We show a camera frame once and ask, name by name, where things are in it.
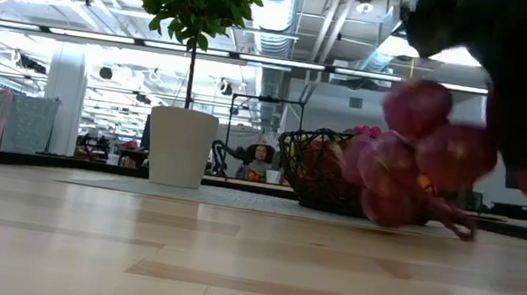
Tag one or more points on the smooth silver duct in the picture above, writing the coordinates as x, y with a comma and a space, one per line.
385, 61

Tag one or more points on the person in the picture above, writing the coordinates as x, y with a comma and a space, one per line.
260, 154

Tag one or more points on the grey place mat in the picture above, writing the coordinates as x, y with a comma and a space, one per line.
237, 199

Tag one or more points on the grey blue hanging cloth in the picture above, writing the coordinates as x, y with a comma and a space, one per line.
30, 121

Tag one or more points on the background black robot arm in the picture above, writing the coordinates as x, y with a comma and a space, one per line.
222, 150

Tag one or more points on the silver corrugated duct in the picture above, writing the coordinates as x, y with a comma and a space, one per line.
277, 13

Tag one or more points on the white cup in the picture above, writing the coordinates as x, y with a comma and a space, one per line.
273, 176

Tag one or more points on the white plant pot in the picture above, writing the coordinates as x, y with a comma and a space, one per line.
180, 147

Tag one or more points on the orange fruit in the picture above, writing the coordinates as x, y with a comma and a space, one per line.
423, 183

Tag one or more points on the black aluminium table frame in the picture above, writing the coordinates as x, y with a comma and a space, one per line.
40, 160

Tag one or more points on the white pillar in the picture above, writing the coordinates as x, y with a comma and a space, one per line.
65, 103

